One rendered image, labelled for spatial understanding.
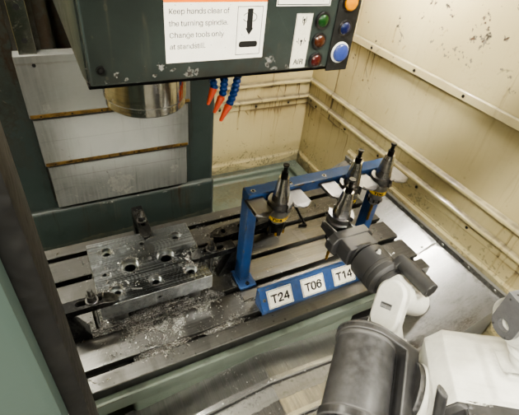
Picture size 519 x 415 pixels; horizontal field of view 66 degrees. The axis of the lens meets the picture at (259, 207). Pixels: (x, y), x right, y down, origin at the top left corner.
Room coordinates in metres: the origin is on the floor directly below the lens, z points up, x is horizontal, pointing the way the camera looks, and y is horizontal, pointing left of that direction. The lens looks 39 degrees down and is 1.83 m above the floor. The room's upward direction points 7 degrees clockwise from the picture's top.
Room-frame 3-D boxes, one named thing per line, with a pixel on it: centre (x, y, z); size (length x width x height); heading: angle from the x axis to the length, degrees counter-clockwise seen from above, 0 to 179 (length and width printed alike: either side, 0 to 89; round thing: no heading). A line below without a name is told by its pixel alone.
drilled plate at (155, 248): (0.74, 0.29, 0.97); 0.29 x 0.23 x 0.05; 121
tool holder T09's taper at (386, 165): (0.96, -0.33, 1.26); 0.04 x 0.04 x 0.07
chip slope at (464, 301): (1.08, -0.30, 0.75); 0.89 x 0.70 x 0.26; 31
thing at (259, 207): (0.76, 0.00, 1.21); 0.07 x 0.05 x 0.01; 31
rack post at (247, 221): (0.81, 0.03, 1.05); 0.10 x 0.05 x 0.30; 31
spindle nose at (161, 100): (0.75, 0.26, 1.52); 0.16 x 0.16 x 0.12
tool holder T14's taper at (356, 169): (0.90, -0.24, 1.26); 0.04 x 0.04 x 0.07
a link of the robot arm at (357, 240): (0.68, -0.25, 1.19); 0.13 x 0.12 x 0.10; 121
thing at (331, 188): (0.88, -0.19, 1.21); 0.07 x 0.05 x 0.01; 31
